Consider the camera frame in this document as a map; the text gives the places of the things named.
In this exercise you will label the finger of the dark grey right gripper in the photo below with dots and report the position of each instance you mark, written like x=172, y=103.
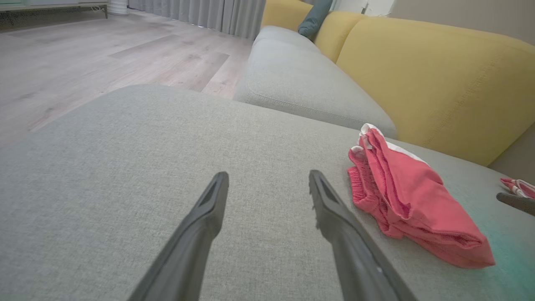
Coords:
x=520, y=204

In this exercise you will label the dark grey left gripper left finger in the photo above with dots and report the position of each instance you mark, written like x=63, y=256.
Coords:
x=188, y=251

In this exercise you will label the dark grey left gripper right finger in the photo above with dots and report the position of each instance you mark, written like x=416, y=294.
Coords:
x=355, y=259

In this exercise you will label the red white numbered jersey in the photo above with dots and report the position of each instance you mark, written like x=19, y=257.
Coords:
x=520, y=186

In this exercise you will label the red white striped shorts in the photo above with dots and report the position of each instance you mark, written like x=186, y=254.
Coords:
x=418, y=200

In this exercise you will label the large grey sofa seat cushion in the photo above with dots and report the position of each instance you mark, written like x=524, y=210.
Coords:
x=125, y=167

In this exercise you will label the large yellow sofa backrest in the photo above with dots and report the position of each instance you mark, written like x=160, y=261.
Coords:
x=439, y=83

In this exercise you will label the long grey sofa seat cushion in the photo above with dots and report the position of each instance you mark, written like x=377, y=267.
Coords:
x=301, y=83

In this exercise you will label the narrow yellow sofa backrest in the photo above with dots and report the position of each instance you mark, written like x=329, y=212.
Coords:
x=336, y=33

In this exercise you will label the small grey sofa seat cushion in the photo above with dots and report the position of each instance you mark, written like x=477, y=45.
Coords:
x=280, y=35

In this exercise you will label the grey pleated curtain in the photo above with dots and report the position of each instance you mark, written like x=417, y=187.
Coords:
x=230, y=16
x=159, y=6

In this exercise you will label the teal throw pillow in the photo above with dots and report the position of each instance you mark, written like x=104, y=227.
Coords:
x=314, y=19

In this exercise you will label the white ribbed plant pot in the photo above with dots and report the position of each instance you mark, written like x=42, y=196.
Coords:
x=119, y=6

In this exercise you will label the yellow sofa armrest end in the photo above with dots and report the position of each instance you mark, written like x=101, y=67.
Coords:
x=284, y=12

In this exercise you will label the pale green tv cabinet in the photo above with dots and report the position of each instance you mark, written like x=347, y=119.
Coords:
x=50, y=7

